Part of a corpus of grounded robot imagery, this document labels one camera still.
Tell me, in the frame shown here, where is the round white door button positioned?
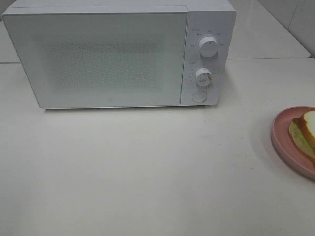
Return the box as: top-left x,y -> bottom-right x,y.
192,91 -> 207,103

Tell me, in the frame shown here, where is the white microwave door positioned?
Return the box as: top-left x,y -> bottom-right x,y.
4,13 -> 187,109

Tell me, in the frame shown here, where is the pink round plate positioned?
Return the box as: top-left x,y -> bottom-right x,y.
271,106 -> 315,180

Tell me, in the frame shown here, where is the white bread sandwich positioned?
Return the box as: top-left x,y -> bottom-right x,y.
289,110 -> 315,164

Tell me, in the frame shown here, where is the lower white timer knob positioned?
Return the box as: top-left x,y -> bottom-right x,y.
195,68 -> 212,87

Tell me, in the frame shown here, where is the upper white power knob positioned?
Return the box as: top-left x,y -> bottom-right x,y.
198,36 -> 219,58

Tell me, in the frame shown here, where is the white microwave oven body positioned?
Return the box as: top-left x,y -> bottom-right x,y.
2,0 -> 236,107

